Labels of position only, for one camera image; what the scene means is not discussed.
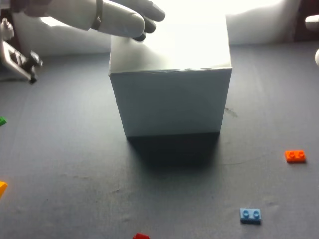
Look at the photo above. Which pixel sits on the cardboard box with flaps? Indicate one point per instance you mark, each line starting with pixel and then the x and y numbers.
pixel 172 104

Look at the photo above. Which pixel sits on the grey table cloth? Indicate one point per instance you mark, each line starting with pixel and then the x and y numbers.
pixel 62 174

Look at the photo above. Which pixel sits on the blue flat toy brick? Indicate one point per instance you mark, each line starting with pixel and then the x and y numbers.
pixel 250 216

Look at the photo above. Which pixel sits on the red toy brick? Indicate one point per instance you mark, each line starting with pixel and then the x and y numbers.
pixel 140 236

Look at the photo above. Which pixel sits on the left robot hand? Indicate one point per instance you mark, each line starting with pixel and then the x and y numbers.
pixel 112 17

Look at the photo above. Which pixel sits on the orange flat toy brick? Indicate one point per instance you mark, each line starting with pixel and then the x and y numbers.
pixel 295 156

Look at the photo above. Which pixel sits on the yellow toy brick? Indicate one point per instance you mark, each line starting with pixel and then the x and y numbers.
pixel 2 190

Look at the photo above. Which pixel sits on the green toy brick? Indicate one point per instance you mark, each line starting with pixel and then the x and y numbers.
pixel 2 121

